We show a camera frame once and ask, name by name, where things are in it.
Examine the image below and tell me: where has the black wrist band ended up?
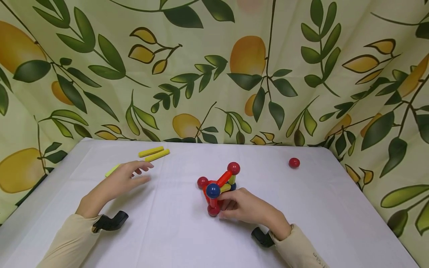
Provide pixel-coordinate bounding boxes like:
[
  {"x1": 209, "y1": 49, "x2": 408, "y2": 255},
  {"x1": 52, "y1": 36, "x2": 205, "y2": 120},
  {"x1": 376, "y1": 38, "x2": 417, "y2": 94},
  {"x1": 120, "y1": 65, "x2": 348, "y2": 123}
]
[
  {"x1": 92, "y1": 211, "x2": 129, "y2": 233},
  {"x1": 251, "y1": 227, "x2": 276, "y2": 248}
]

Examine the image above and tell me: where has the person's right hand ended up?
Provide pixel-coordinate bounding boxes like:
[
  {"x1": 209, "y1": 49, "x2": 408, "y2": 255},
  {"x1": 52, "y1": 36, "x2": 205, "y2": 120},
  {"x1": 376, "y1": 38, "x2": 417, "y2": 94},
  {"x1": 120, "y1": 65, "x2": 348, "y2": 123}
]
[{"x1": 219, "y1": 188, "x2": 292, "y2": 241}]

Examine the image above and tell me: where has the person's left hand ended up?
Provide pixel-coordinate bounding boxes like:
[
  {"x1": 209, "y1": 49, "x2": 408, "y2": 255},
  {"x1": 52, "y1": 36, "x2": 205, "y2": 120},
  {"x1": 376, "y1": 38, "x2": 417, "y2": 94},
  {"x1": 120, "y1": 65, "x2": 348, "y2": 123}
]
[{"x1": 76, "y1": 160, "x2": 155, "y2": 218}]

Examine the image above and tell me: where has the person's right forearm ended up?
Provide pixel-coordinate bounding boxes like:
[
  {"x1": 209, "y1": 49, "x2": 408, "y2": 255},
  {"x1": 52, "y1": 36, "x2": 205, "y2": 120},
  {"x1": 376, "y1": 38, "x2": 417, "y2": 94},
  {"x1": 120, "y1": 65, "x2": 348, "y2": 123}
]
[{"x1": 269, "y1": 223, "x2": 331, "y2": 268}]

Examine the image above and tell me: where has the person's left forearm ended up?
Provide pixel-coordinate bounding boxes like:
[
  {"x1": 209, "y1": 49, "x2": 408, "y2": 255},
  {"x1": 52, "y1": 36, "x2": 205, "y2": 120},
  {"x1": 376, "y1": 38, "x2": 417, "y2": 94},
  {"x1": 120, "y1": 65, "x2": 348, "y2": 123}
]
[{"x1": 36, "y1": 213, "x2": 102, "y2": 268}]

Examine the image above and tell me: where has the lime yellow magnetic stick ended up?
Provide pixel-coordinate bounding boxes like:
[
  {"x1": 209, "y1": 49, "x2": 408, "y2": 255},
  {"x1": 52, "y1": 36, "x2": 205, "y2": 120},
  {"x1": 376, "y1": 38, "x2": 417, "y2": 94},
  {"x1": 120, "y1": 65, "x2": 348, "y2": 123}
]
[{"x1": 104, "y1": 163, "x2": 122, "y2": 178}]

